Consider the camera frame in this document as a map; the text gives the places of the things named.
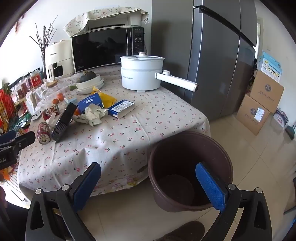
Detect yellow sponge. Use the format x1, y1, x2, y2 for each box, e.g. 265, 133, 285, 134
100, 92, 117, 108

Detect black wire rack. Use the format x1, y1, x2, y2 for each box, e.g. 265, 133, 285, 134
0, 82, 31, 136

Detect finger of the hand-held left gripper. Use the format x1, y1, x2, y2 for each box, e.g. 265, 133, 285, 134
0, 132, 36, 151
0, 130, 17, 142

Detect stack of white plates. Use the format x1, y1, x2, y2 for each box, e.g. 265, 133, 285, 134
76, 79, 104, 92

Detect blue packet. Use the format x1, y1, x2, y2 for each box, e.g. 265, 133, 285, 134
77, 95, 104, 114

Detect blue and white gift bag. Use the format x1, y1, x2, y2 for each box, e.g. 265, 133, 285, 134
273, 108, 289, 129

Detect brown plastic bin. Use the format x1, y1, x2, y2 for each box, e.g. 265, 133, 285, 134
147, 130, 233, 213

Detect grey refrigerator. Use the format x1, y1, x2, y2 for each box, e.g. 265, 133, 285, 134
151, 0, 258, 122

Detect white electric cooking pot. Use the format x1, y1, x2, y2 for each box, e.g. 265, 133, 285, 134
120, 52, 199, 93

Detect white plate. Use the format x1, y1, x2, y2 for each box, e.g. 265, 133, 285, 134
77, 83, 105, 95

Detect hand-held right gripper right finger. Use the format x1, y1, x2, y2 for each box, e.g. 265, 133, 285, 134
195, 162, 273, 241

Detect floral dust cloth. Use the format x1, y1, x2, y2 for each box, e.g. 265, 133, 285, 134
63, 9, 149, 37

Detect glass pitcher with wooden lid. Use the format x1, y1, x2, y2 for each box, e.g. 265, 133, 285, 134
39, 80, 61, 105

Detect cherry print tablecloth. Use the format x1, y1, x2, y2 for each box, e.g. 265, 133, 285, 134
17, 62, 211, 197

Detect black ribbed device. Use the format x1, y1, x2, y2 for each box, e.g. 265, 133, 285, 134
50, 102, 78, 142

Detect red label jar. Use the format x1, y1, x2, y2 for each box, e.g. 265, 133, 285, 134
30, 70, 43, 88

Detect white bowl with green handle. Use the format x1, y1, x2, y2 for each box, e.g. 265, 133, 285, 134
69, 74, 102, 91

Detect black microwave oven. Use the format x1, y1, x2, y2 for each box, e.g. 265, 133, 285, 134
71, 27, 145, 75

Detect dark green squash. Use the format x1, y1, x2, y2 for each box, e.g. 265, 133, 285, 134
80, 71, 97, 83

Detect red printed packets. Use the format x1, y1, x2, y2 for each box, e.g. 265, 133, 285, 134
0, 89, 16, 126

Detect red cartoon drink can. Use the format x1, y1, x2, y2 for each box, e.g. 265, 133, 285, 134
42, 104, 60, 120
36, 122, 51, 144

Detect dry decorative branches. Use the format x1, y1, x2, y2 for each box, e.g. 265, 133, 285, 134
29, 16, 58, 77

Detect blue and white box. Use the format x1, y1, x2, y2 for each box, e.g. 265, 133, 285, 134
257, 50, 283, 82

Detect blue rectangular box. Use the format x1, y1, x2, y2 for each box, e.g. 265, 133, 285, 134
107, 100, 136, 119

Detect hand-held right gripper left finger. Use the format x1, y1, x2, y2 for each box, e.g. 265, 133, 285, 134
25, 162, 102, 241

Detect white crumpled tissue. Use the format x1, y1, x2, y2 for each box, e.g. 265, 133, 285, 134
72, 103, 109, 127

